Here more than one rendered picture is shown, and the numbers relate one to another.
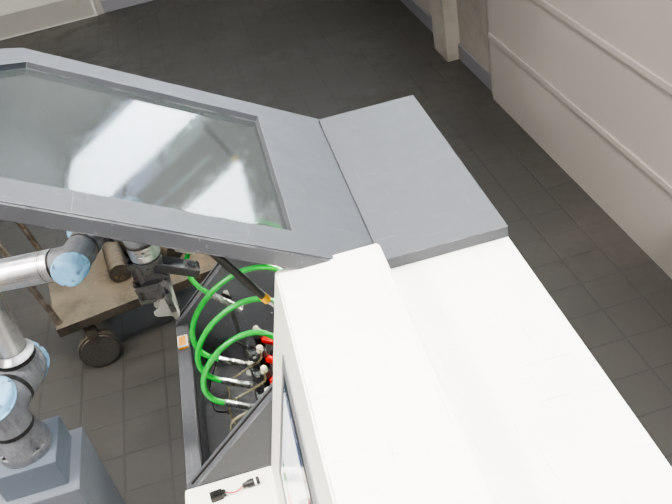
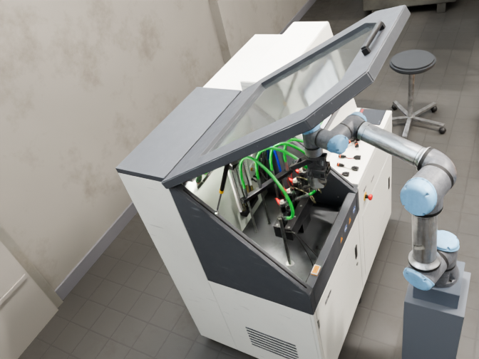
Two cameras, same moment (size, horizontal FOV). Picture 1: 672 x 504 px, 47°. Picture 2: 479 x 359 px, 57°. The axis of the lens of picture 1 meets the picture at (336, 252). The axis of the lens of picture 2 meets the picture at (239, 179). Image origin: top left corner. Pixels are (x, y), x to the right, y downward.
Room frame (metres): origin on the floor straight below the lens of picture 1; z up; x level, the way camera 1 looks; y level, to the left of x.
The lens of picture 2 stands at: (2.85, 1.20, 2.58)
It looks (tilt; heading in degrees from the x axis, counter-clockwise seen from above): 39 degrees down; 223
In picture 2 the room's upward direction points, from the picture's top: 16 degrees counter-clockwise
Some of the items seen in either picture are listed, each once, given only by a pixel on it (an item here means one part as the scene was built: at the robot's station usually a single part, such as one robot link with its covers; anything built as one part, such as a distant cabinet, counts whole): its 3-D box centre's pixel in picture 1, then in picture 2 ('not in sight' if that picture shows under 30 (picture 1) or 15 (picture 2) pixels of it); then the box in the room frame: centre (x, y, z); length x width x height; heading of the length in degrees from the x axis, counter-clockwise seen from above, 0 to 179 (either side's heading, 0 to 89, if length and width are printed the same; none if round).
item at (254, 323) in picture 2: not in sight; (295, 288); (1.61, 0.23, 0.39); 0.70 x 0.58 x 0.79; 5
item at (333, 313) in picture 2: not in sight; (341, 297); (1.59, 0.51, 0.44); 0.65 x 0.02 x 0.68; 5
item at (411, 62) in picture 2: not in sight; (414, 94); (-0.67, 0.22, 0.34); 0.64 x 0.61 x 0.68; 170
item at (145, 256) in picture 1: (143, 250); (313, 149); (1.58, 0.45, 1.46); 0.08 x 0.08 x 0.05
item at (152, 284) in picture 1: (151, 276); (317, 164); (1.58, 0.46, 1.38); 0.09 x 0.08 x 0.12; 95
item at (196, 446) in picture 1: (196, 412); (333, 246); (1.59, 0.50, 0.87); 0.62 x 0.04 x 0.16; 5
